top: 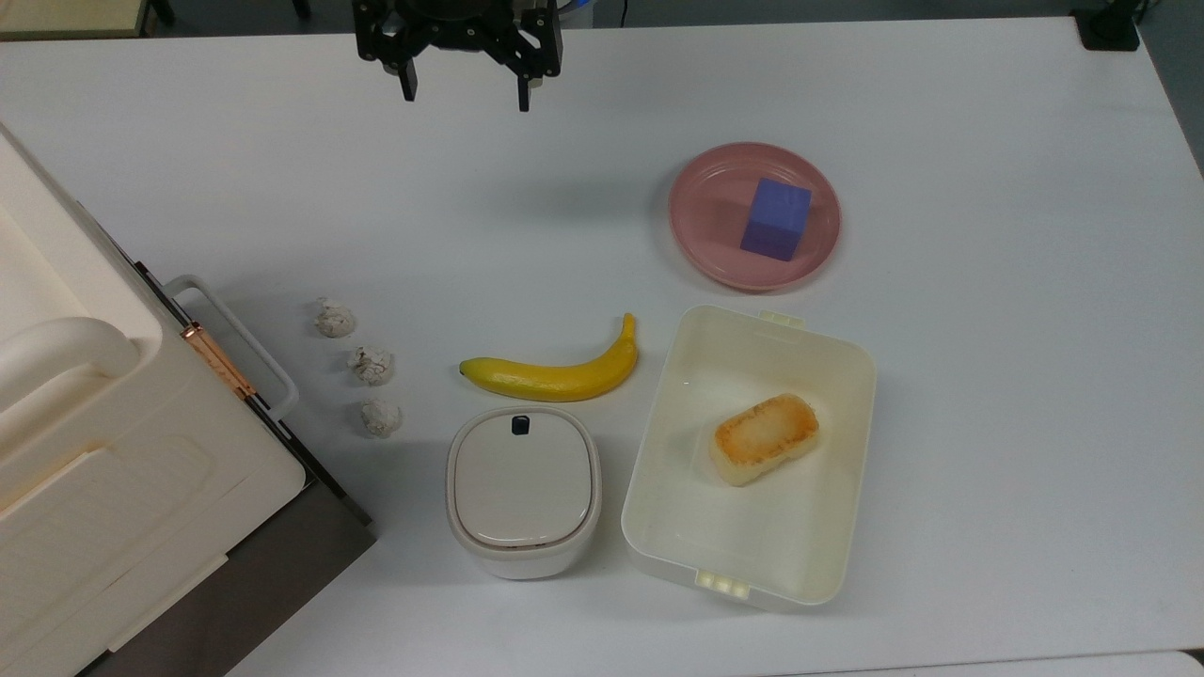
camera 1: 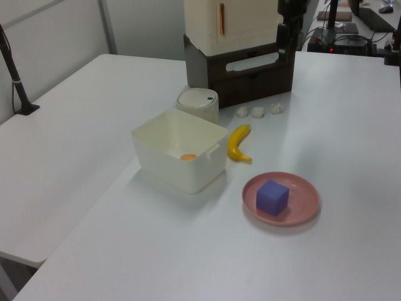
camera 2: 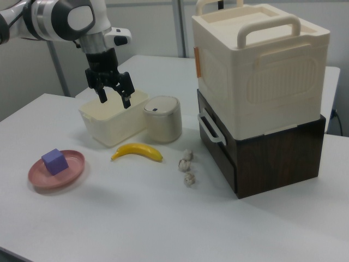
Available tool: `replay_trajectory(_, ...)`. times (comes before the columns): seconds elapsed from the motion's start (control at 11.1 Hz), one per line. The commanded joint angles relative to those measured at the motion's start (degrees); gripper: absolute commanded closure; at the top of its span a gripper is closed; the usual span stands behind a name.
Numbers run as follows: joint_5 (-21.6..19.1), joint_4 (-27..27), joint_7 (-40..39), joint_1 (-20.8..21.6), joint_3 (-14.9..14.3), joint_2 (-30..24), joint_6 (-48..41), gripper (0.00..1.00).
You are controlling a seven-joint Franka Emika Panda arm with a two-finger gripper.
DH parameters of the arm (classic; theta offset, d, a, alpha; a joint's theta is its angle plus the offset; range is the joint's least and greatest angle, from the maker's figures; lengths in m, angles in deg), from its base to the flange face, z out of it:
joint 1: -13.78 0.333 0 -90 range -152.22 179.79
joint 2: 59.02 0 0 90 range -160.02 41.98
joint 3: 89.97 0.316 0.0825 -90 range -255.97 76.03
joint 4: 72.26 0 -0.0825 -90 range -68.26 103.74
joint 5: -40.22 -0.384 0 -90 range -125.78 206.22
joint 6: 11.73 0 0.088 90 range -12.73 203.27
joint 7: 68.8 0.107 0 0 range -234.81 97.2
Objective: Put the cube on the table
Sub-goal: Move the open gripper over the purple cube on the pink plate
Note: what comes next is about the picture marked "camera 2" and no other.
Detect cream small lidded trash can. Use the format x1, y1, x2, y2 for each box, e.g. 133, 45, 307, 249
142, 95, 183, 144

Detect yellow banana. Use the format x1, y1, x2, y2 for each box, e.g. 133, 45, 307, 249
110, 142, 164, 163

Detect white drawer handle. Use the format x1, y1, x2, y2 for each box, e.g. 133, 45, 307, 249
197, 112, 227, 145

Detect black cable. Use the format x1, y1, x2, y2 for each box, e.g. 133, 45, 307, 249
330, 108, 343, 135

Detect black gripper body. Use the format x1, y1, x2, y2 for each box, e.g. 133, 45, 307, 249
85, 48, 131, 91

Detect pink plate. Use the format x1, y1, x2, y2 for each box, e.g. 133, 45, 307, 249
27, 149, 86, 189

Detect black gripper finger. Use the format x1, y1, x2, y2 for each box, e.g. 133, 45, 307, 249
95, 81, 107, 104
116, 72, 135, 109

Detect purple cube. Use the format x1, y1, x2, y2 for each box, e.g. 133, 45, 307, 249
41, 148, 69, 176

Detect cream plastic storage box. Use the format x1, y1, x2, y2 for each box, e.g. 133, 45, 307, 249
191, 0, 332, 141

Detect dark wood drawer box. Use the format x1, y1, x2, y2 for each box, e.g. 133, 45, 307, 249
196, 88, 327, 200

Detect cream rectangular plastic bin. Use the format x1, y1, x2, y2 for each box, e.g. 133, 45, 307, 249
78, 88, 149, 148

